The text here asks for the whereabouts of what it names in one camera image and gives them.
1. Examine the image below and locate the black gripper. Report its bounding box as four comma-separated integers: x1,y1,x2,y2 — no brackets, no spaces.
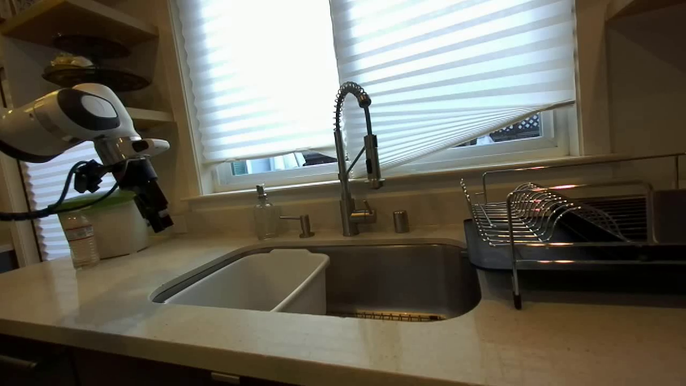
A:
119,161,173,234

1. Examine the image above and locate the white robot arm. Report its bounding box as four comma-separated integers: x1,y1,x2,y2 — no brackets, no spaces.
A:
0,84,173,231

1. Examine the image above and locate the short chrome sink fixture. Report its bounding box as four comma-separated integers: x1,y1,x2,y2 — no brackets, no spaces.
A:
392,209,410,234

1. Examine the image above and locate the white container with green lid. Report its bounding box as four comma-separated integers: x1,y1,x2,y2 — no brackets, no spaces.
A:
59,191,150,260

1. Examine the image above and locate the clear plastic jar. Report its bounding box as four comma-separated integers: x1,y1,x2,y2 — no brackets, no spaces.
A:
62,213,98,267

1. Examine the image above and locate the dark bowl on shelf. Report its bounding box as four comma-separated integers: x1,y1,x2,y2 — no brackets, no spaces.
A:
44,55,149,92

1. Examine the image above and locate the white left window blind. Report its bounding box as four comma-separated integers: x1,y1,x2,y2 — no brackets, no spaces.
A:
173,0,339,165

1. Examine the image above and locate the white window blind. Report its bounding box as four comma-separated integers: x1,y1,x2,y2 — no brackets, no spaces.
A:
173,0,339,165
331,0,575,169

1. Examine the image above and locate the chrome built-in dispenser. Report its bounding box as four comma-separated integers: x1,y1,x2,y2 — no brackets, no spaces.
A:
279,215,316,237

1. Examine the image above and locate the white plastic dish tub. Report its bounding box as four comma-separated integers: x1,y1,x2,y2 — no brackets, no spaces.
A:
157,249,331,315

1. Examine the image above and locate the chrome spring kitchen faucet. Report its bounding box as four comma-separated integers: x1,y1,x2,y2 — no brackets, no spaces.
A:
334,81,383,235

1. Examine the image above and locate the white right window blind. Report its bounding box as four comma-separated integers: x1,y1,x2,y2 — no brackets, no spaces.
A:
331,0,575,169

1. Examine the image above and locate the metal dish drying rack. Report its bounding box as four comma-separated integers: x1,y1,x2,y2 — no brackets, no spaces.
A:
459,181,686,308

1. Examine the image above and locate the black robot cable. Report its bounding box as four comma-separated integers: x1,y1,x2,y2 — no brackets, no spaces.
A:
0,140,132,222

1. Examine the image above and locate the wooden wall shelf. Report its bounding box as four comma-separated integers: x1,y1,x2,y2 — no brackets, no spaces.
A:
0,0,173,127

